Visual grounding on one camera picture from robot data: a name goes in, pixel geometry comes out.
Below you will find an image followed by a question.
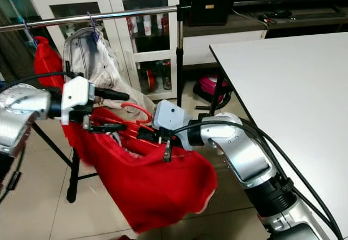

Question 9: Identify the white drawer unit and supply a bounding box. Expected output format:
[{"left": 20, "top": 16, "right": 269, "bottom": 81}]
[{"left": 182, "top": 28, "right": 270, "bottom": 67}]

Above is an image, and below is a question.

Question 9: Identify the grey curtain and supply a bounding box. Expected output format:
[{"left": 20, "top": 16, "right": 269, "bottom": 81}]
[{"left": 0, "top": 12, "right": 36, "bottom": 83}]

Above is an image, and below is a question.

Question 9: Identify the red garment with white trim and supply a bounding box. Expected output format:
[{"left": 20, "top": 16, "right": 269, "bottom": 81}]
[{"left": 63, "top": 107, "right": 218, "bottom": 234}]

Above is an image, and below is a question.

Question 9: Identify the red plastic hanger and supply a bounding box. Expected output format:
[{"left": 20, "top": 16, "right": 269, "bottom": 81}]
[{"left": 94, "top": 102, "right": 188, "bottom": 155}]

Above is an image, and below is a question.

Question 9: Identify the purple hanger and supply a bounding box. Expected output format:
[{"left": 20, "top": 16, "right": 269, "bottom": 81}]
[
  {"left": 23, "top": 23, "right": 40, "bottom": 48},
  {"left": 86, "top": 12, "right": 102, "bottom": 41}
]

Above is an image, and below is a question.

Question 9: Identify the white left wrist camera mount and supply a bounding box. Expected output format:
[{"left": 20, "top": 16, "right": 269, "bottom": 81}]
[{"left": 61, "top": 76, "right": 97, "bottom": 125}]

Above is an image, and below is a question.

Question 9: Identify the chrome and black clothes rack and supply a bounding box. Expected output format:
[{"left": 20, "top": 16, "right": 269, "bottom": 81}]
[{"left": 0, "top": 4, "right": 192, "bottom": 204}]

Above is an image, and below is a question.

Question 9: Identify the black TV bench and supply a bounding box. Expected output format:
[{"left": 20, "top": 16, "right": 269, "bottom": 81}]
[{"left": 231, "top": 1, "right": 348, "bottom": 37}]

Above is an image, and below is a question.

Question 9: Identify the pink and black appliance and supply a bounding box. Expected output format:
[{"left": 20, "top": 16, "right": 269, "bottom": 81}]
[{"left": 196, "top": 74, "right": 232, "bottom": 109}]

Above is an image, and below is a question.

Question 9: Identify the cream garment with dark piping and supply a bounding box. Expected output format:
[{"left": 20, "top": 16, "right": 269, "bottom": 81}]
[{"left": 63, "top": 27, "right": 145, "bottom": 116}]

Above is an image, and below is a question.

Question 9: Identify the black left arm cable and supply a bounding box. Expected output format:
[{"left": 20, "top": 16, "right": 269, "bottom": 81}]
[{"left": 0, "top": 72, "right": 78, "bottom": 91}]

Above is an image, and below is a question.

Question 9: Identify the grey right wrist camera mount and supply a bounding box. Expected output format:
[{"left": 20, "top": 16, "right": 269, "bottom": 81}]
[{"left": 152, "top": 100, "right": 190, "bottom": 138}]

